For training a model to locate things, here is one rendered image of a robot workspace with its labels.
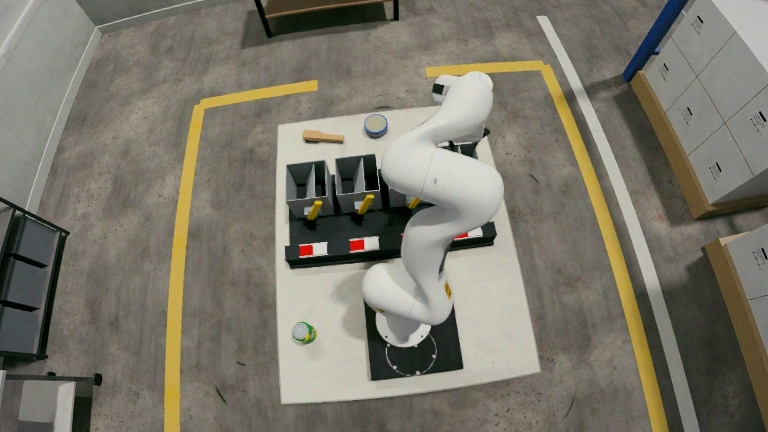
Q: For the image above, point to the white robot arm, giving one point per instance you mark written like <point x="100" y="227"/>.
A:
<point x="471" y="192"/>

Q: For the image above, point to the small round tin with blue rim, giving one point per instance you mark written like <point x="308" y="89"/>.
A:
<point x="376" y="126"/>

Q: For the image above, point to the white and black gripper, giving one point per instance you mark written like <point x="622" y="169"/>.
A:
<point x="474" y="137"/>

